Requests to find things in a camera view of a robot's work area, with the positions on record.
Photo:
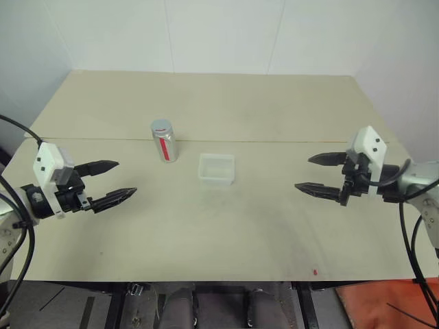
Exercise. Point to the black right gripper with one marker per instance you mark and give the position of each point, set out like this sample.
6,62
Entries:
356,185

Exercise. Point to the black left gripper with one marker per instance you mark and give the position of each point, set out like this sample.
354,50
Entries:
70,198

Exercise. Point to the silver red soda can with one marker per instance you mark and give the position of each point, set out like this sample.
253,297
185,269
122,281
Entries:
169,147

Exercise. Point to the translucent pale blue plastic cap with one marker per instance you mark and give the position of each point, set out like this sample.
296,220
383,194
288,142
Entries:
161,125

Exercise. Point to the translucent white plastic container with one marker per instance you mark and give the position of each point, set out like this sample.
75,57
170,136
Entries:
216,169

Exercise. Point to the small silver metal connector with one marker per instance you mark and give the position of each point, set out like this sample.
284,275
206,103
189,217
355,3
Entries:
135,289

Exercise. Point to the orange floor mat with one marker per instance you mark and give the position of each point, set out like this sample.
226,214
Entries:
377,301

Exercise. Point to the dark rounded shape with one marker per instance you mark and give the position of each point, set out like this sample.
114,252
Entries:
258,308
180,306

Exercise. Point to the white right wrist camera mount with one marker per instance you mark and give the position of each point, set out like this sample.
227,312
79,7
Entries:
368,140

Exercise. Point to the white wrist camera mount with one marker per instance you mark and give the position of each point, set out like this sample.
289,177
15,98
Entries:
46,161
368,140

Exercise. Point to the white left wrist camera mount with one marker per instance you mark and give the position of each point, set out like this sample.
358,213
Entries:
46,161

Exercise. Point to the black metal table frame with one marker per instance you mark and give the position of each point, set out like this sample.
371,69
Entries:
305,305

